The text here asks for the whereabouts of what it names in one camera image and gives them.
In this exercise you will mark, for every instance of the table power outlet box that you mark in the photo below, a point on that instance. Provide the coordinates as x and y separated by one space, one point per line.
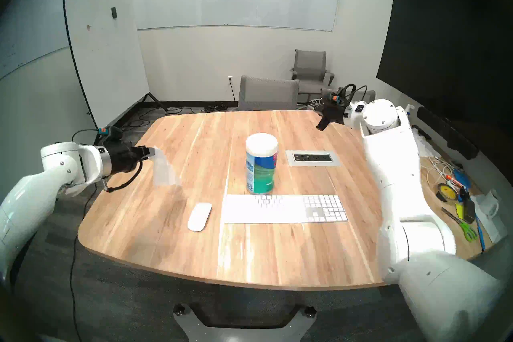
312 157

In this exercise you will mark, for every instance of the small blue object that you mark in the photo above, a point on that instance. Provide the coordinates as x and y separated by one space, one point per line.
461 177

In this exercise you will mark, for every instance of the white disinfecting wipe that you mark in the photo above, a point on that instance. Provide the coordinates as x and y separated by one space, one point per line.
164 169

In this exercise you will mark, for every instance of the black video conference bar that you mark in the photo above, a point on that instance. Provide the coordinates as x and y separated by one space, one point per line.
445 131

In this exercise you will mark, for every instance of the white keyboard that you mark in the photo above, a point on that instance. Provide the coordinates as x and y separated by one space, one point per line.
280 209

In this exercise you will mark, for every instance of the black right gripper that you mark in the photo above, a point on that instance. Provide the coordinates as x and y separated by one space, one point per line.
334 110

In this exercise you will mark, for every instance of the blue pen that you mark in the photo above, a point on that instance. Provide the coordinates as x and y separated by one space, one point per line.
479 233

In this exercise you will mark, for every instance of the whiteboard cleaner spray bottle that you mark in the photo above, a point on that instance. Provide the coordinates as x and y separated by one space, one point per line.
409 108

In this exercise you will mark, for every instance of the yellow black tape roll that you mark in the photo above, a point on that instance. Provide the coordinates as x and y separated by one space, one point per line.
448 191

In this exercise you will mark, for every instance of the wall whiteboard with handwriting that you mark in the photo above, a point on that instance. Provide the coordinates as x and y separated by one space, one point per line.
32 32

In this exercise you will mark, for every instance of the crumpled white tissue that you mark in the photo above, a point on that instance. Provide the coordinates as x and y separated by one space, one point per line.
427 147

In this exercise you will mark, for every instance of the white paper sheet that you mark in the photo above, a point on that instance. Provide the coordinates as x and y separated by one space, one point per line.
491 231

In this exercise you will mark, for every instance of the black wall television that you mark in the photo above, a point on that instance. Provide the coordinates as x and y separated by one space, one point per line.
441 44

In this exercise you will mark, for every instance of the white mug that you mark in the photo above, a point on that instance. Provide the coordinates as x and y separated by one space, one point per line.
488 204

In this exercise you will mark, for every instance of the black block eraser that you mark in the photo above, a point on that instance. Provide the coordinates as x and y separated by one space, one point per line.
469 211

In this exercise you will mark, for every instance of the disinfecting wipes canister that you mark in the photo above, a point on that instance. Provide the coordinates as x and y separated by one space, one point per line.
260 177

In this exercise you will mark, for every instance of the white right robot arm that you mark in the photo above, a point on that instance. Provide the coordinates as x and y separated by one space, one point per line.
408 205

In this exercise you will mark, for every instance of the grey office armchair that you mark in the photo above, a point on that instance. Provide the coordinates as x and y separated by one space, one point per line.
310 66

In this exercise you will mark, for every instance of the rolling whiteboard on stand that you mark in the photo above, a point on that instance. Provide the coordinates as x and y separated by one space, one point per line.
104 48

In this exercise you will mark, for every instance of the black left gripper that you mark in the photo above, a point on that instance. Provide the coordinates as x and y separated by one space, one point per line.
122 155

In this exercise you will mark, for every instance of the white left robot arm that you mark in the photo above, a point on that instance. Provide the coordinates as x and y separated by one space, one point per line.
44 189

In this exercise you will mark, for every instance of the grey mesh office chair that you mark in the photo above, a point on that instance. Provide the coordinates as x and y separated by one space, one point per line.
267 93

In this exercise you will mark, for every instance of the white orange marker pen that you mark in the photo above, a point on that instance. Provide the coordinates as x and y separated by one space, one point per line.
453 180

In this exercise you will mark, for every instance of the white computer mouse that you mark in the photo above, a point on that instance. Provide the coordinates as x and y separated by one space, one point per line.
199 217

